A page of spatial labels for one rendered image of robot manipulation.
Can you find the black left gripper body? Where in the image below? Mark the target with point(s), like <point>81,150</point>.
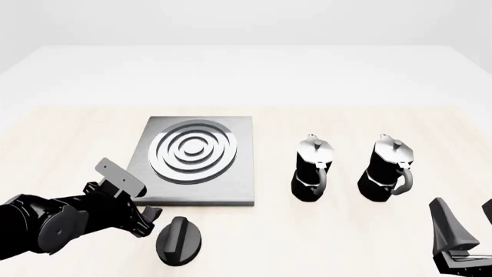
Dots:
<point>137,222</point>

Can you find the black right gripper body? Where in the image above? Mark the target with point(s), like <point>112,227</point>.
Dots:
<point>465,261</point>

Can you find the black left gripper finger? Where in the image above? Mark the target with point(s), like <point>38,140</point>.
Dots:
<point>152,214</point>

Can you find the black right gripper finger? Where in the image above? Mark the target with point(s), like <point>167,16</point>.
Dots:
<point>489,210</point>
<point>447,231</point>

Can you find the black and grey left robot arm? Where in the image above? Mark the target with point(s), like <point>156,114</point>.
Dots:
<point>57,222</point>

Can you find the round black stove knob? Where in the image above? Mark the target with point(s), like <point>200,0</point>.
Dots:
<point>178,245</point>

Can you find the flat grey stove plate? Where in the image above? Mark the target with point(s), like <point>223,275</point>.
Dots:
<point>230,184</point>

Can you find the grey plate on black stalk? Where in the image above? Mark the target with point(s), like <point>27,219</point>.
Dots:
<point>119,176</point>

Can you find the black and silver moka pot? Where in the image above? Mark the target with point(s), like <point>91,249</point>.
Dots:
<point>307,179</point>
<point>378,179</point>

